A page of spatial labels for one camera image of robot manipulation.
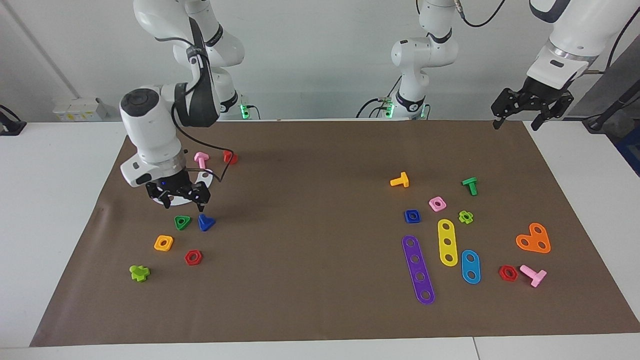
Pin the dark grey partition panel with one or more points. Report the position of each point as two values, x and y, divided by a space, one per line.
627 65

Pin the brown table mat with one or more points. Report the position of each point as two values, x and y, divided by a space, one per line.
300 280

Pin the orange three-hole angle plate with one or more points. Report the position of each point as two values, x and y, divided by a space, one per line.
533 239

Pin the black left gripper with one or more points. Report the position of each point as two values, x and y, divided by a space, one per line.
545 92

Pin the orange plastic screw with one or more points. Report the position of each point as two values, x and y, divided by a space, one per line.
402 181

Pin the black clamp mount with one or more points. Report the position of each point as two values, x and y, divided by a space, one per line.
10 127

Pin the pink plastic screw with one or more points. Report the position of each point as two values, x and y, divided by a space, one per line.
201 161
537 276

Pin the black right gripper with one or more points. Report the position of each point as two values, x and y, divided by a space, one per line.
172 187

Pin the yellow three-hole strip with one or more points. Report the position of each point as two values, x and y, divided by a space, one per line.
447 235

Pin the red hexagonal nut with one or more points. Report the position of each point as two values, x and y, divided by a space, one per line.
198 254
502 277

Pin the lime cross-head screw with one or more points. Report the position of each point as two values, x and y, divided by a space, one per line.
139 274

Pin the blue two-hole strip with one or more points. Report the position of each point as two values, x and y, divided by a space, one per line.
470 266

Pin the white power box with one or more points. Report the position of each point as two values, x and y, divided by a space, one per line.
80 110

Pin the orange square nut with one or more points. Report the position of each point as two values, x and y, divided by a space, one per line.
157 247

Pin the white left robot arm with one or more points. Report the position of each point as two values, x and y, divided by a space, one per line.
425 55

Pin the green plastic screw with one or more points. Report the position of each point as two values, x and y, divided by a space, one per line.
470 182

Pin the green triangular nut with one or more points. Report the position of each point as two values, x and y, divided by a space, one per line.
187 219

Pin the white curved five-hole plate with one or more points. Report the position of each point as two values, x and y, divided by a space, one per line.
181 202

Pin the blue plastic screw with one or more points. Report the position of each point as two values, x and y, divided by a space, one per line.
205 223

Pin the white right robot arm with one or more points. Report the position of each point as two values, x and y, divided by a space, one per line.
150 125

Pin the purple four-hole strip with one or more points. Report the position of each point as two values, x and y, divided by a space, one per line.
418 268

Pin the red plastic screw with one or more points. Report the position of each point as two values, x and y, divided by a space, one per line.
234 159

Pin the blue crate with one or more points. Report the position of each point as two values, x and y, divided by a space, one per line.
632 155

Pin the black stand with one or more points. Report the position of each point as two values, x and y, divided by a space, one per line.
607 117

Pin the pink square nut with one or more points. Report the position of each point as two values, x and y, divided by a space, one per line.
443 207

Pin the blue square nut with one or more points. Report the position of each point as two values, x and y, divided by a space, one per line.
406 220

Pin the lime cross-shaped nut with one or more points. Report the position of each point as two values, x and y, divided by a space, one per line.
460 217

